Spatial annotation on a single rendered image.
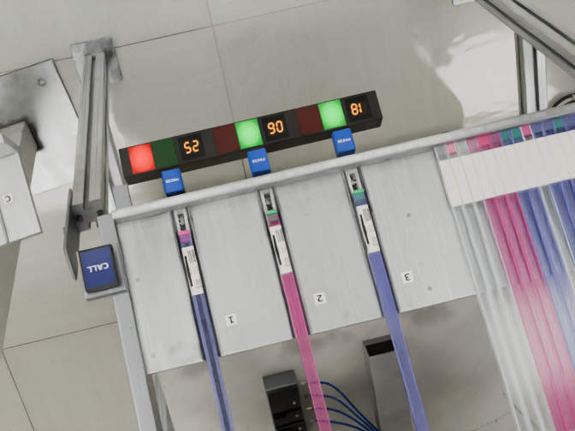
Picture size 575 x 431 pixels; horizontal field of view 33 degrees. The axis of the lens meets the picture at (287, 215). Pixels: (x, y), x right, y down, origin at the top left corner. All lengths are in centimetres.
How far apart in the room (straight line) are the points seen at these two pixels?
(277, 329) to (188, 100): 84
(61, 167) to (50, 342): 43
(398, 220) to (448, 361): 40
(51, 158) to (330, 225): 88
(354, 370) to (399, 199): 39
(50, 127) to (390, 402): 86
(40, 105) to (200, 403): 71
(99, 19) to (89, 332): 70
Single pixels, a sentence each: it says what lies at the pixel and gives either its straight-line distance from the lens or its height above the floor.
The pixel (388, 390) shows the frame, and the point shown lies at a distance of 148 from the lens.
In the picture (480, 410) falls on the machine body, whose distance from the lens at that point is 162.
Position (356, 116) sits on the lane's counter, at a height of 67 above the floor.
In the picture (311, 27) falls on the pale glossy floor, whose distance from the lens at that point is 189.
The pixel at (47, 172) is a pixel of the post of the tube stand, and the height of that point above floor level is 1.
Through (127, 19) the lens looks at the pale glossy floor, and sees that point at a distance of 185.
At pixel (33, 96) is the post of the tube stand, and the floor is 1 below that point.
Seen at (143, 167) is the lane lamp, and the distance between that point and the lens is 123.
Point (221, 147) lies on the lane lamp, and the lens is 122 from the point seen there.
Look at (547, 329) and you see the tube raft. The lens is 118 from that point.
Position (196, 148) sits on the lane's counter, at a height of 66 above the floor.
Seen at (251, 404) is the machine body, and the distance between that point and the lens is 150.
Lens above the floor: 178
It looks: 61 degrees down
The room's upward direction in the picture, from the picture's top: 161 degrees clockwise
